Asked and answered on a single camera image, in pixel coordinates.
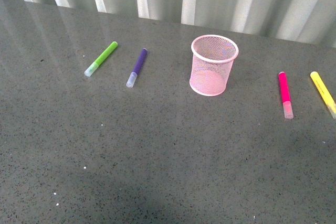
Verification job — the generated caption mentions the green highlighter pen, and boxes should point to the green highlighter pen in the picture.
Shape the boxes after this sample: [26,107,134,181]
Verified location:
[84,41,118,77]

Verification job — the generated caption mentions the pink highlighter pen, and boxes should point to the pink highlighter pen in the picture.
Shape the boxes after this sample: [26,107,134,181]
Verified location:
[278,72,293,119]

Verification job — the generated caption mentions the yellow highlighter pen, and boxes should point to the yellow highlighter pen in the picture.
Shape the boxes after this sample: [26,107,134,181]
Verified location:
[310,71,335,119]

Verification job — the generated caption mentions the purple highlighter pen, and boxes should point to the purple highlighter pen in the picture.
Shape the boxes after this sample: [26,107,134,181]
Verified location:
[126,48,148,88]

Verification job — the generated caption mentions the pink mesh pen cup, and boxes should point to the pink mesh pen cup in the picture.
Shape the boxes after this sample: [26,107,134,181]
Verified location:
[190,35,239,97]

